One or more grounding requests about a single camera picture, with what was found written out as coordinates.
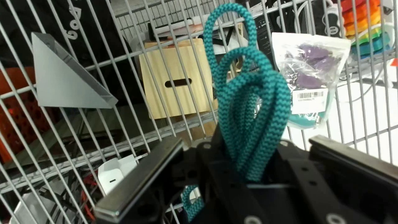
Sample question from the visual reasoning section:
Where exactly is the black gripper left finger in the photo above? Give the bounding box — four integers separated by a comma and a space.
94, 137, 182, 224

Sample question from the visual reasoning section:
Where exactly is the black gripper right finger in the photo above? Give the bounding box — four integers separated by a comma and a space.
309, 136, 398, 192

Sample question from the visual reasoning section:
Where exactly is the teal braided charger cable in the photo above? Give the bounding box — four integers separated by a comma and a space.
180, 1, 293, 223

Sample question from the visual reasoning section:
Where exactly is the white charger cube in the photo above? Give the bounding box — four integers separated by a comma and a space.
98, 154, 136, 194

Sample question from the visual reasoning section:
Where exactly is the plastic bag with purple item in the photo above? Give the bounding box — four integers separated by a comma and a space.
271, 32, 350, 129

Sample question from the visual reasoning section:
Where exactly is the light wooden box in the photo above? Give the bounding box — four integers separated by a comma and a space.
138, 39, 212, 119

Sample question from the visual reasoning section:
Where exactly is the orange tool under shelf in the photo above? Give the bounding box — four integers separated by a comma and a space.
0, 67, 48, 163

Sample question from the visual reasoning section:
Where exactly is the grey triangular block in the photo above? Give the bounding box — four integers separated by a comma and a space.
31, 32, 118, 108

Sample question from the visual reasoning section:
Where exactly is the rainbow coloured block set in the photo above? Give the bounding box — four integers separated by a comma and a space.
340, 0, 395, 59

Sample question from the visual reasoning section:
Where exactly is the wire shelf rack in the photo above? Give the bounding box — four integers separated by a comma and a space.
0, 0, 396, 224

